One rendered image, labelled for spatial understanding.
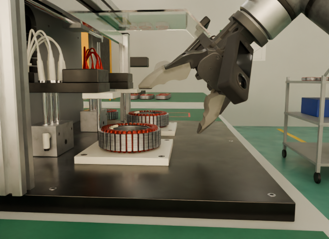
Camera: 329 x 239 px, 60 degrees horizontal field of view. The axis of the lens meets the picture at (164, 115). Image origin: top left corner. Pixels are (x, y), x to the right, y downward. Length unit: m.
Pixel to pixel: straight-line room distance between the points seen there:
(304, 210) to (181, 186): 0.15
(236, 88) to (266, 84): 5.63
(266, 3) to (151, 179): 0.30
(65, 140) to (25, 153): 0.19
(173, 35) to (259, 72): 1.87
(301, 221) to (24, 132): 0.33
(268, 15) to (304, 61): 5.81
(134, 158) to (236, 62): 0.21
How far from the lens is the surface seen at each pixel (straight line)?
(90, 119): 0.75
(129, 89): 0.73
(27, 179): 0.39
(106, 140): 0.48
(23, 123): 0.37
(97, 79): 0.49
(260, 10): 0.47
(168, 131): 0.68
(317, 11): 0.47
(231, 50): 0.45
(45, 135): 0.52
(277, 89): 6.10
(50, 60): 0.52
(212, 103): 0.51
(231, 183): 0.38
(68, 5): 0.53
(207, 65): 0.47
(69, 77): 0.51
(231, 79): 0.40
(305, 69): 6.27
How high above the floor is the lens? 0.90
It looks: 7 degrees down
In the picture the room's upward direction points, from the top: straight up
